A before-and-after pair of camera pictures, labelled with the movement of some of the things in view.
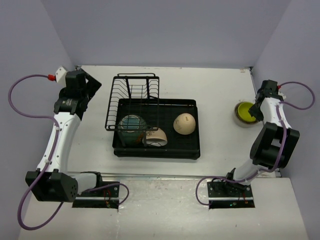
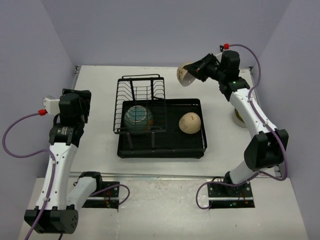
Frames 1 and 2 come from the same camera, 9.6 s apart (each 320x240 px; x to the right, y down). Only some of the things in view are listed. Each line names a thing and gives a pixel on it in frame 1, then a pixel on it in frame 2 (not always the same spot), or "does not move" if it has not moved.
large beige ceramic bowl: (244, 122) does not move
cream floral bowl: (155, 137) → (184, 78)
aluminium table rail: (146, 176) does not move
